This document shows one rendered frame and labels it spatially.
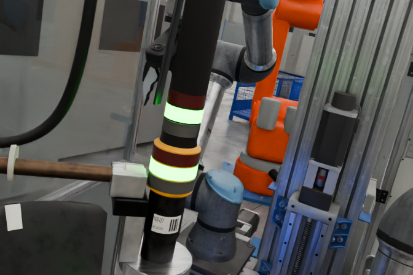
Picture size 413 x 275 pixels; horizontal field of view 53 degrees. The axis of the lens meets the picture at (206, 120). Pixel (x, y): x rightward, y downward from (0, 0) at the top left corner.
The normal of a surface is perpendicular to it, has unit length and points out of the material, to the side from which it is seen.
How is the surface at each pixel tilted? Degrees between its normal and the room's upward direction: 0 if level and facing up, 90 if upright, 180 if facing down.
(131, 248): 90
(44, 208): 36
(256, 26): 146
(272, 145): 90
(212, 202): 88
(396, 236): 82
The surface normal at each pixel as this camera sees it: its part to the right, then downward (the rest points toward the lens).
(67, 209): 0.47, -0.61
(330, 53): -0.39, 0.15
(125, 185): 0.25, 0.28
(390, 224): -0.90, -0.28
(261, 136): -0.12, 0.22
